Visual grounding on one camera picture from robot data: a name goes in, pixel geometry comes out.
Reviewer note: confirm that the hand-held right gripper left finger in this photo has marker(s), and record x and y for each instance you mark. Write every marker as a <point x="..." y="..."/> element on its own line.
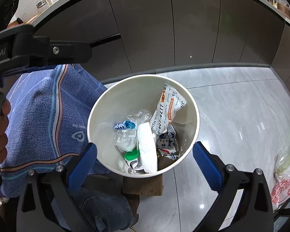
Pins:
<point x="83" y="166"/>

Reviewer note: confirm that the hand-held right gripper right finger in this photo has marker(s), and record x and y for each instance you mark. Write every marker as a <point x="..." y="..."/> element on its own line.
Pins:
<point x="207" y="166"/>

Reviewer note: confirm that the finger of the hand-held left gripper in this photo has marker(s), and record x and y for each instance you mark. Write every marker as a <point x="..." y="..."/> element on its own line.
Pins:
<point x="72" y="53"/>
<point x="9" y="75"/>

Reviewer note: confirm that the green plastic lid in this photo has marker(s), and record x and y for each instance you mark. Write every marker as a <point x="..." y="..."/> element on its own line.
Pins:
<point x="131" y="156"/>

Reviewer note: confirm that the clear plastic bag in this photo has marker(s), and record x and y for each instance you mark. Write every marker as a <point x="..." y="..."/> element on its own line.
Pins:
<point x="125" y="140"/>

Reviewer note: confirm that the cartoon printed wrapper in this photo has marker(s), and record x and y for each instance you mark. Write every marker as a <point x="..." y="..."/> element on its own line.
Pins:
<point x="166" y="137"/>

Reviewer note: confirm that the silver foil pouch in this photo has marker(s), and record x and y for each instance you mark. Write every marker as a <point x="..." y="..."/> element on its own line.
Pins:
<point x="135" y="169"/>

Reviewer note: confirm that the cream round trash bin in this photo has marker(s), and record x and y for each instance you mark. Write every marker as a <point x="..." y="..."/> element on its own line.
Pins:
<point x="106" y="116"/>

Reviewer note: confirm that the blue candy roll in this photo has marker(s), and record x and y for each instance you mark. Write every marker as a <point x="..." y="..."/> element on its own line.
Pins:
<point x="123" y="125"/>

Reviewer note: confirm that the printed paper cup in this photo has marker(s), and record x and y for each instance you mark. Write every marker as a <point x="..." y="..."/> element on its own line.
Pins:
<point x="146" y="147"/>

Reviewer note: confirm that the long white orange wrapper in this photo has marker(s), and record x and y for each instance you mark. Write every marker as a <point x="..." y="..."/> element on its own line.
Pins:
<point x="169" y="106"/>

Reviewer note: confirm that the person's leg in jeans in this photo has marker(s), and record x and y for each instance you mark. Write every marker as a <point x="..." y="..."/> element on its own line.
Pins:
<point x="106" y="207"/>

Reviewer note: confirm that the glass electric kettle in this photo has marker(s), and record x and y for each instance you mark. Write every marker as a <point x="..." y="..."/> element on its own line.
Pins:
<point x="44" y="4"/>

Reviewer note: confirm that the blue checked tablecloth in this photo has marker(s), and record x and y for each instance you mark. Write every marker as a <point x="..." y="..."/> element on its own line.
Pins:
<point x="38" y="125"/>

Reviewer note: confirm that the brown floor board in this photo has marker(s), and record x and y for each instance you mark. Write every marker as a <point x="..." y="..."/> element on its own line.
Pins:
<point x="145" y="186"/>

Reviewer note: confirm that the red printed plastic bag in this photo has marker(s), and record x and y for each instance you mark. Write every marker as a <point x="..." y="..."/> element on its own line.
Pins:
<point x="285" y="188"/>

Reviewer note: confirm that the grey kitchen base cabinets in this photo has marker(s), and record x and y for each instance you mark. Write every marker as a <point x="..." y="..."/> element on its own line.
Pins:
<point x="159" y="29"/>

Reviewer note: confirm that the bamboo steamer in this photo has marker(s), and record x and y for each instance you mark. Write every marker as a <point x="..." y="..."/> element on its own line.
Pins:
<point x="286" y="11"/>

